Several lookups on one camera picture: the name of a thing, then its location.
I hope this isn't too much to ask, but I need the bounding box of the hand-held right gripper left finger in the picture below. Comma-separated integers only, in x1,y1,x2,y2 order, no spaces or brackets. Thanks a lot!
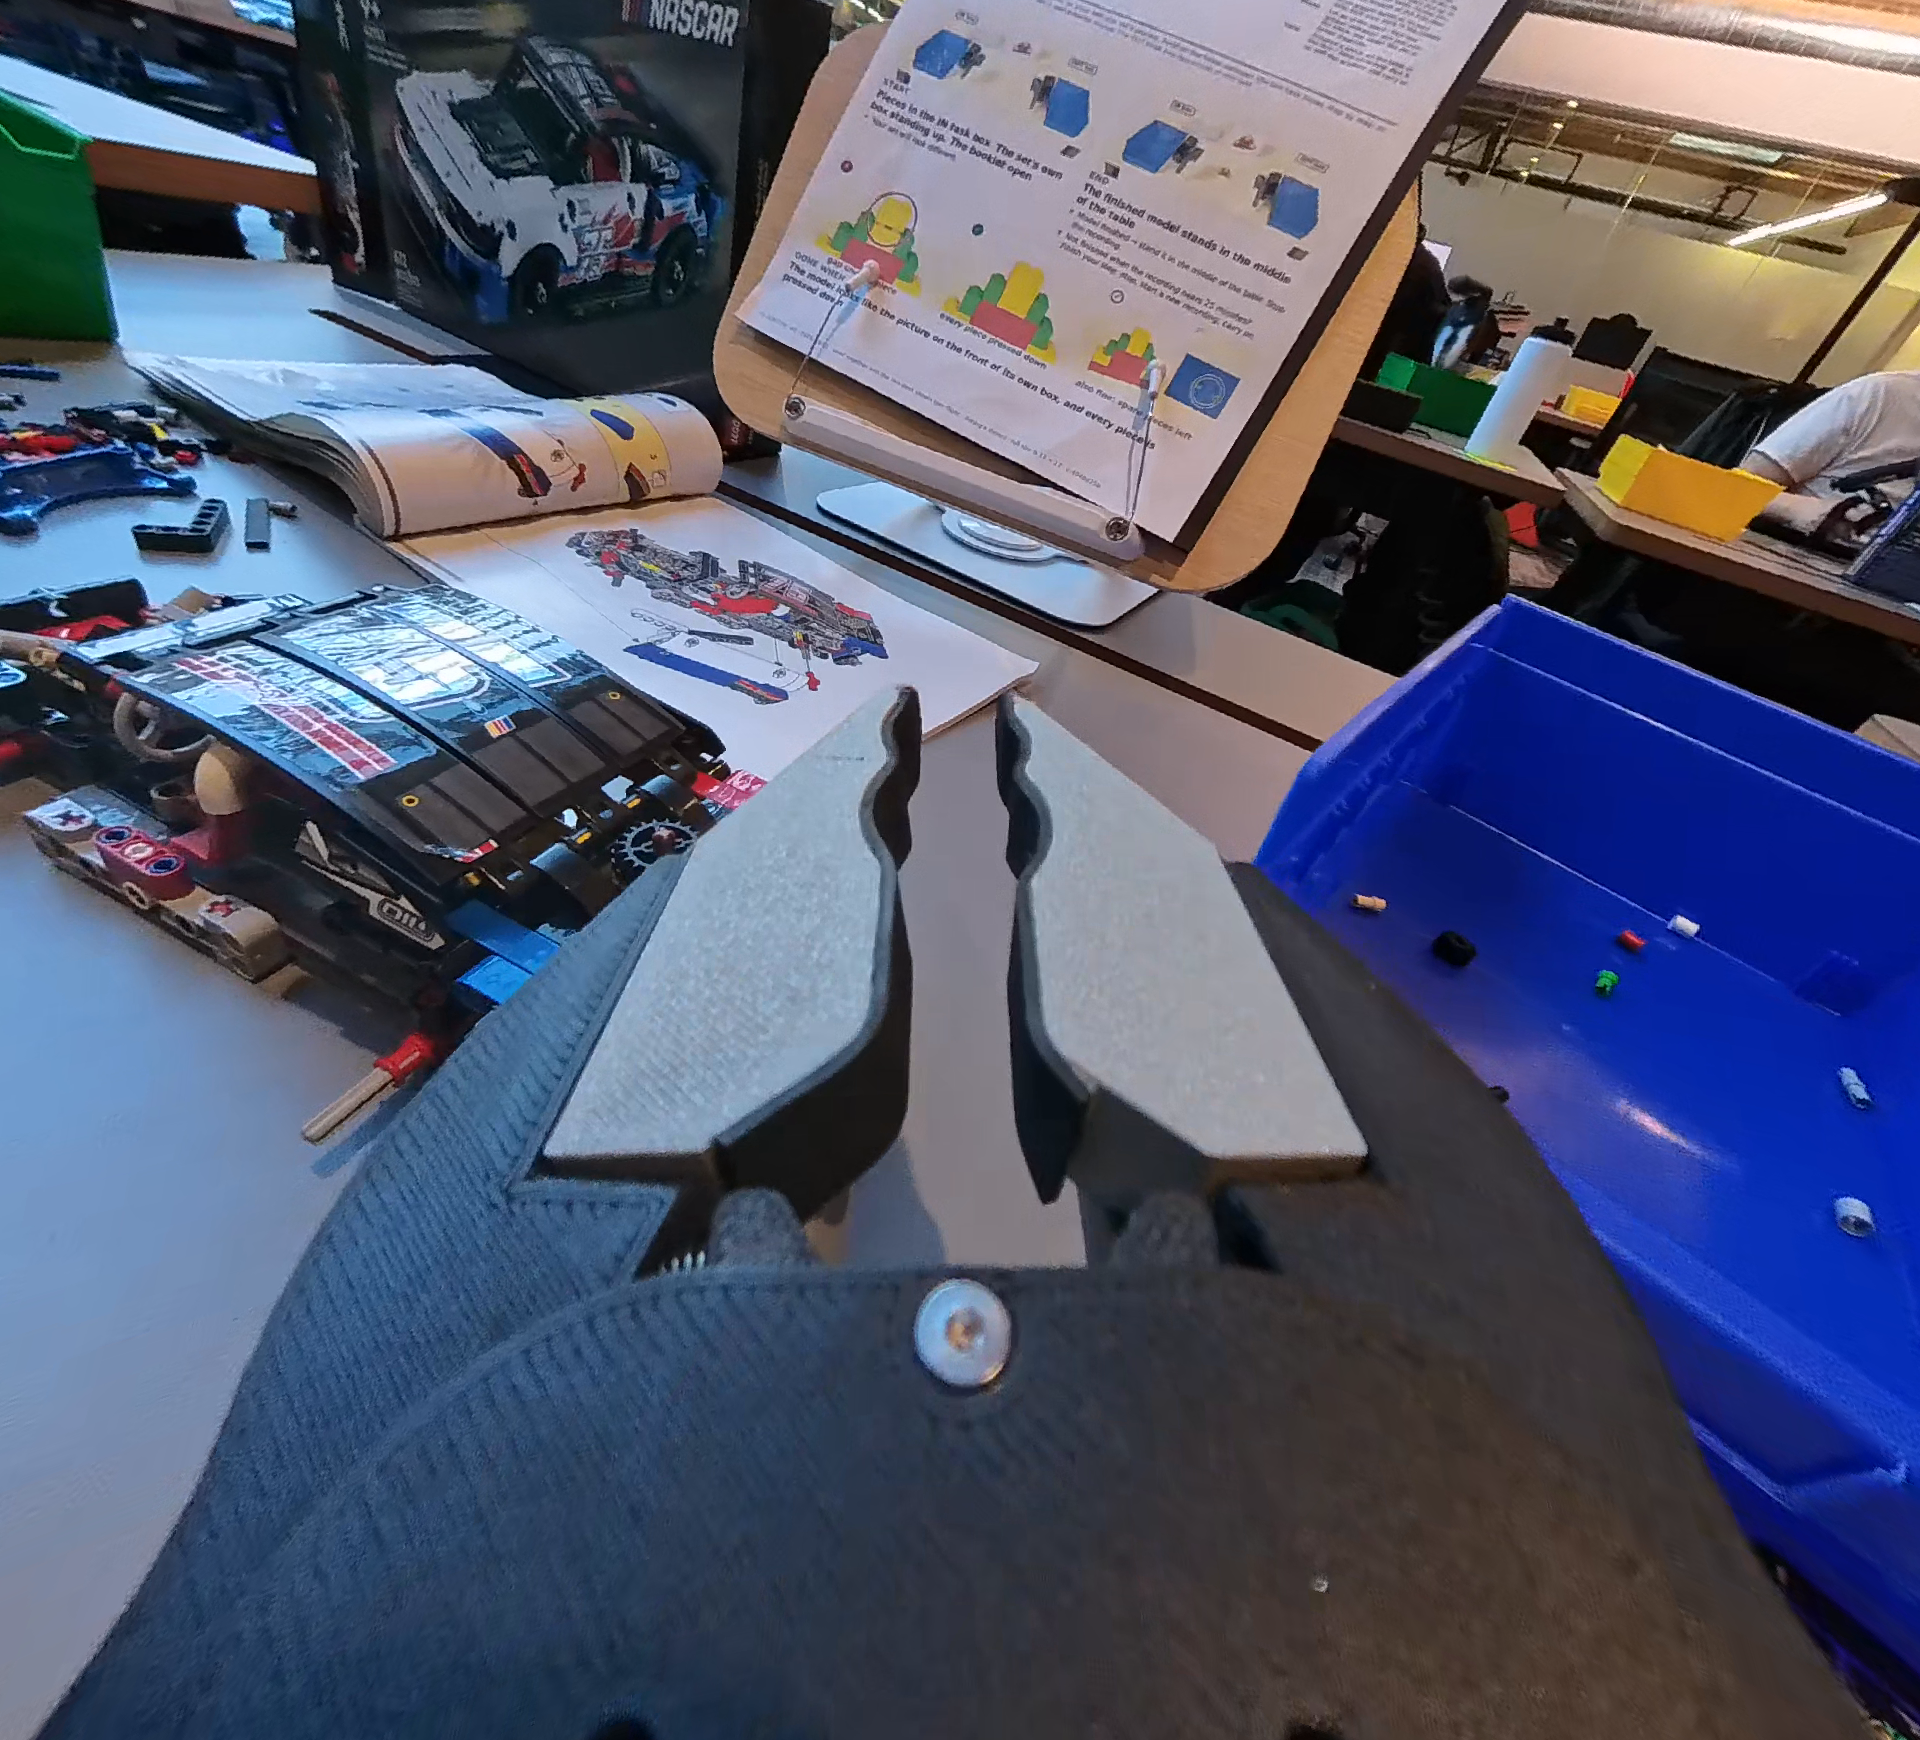
540,686,923,1218

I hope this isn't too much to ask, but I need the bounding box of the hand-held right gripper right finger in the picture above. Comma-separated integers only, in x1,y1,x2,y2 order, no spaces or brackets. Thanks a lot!
993,691,1376,1204

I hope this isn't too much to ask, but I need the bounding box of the pile of brick pieces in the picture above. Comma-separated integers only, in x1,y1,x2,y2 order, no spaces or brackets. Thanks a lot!
0,360,206,538

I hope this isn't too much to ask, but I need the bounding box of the grey desk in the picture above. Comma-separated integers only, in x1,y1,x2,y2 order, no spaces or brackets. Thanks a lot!
0,246,1397,1740

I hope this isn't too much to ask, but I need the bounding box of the toy brick race car model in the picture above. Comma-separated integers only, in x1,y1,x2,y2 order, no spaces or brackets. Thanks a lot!
0,578,771,1143

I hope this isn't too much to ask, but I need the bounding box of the open white instruction booklet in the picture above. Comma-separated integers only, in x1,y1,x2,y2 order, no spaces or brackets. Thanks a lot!
126,350,1041,782

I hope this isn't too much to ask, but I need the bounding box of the wooden board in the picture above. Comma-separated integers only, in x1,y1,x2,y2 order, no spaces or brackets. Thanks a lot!
711,20,1423,595

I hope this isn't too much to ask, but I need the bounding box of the blue plastic bin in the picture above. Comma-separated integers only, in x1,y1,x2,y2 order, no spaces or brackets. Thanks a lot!
1255,595,1920,1681

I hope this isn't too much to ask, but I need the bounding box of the green plastic bin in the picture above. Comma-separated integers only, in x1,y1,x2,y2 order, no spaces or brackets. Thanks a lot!
1379,350,1499,439
0,88,119,345

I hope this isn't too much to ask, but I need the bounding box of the white bottle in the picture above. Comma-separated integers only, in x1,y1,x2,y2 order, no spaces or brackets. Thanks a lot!
1460,324,1577,464

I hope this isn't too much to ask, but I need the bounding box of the long wooden table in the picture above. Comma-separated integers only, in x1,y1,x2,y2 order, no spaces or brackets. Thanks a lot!
1332,413,1920,647

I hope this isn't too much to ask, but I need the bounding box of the yellow plastic bin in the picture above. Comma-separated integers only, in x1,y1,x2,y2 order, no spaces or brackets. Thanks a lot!
1596,434,1788,541

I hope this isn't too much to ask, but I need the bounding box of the printed instruction sheet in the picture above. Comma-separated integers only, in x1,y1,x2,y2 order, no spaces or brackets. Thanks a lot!
740,0,1595,553

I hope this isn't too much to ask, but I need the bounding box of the black toy car box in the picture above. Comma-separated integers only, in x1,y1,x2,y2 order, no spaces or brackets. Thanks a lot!
278,0,836,452

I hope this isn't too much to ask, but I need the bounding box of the white table with wooden edge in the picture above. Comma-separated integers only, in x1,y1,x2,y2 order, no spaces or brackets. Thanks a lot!
0,51,325,215

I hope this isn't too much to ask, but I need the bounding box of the silver ceiling duct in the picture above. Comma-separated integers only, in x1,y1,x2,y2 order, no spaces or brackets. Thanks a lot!
1531,0,1920,80

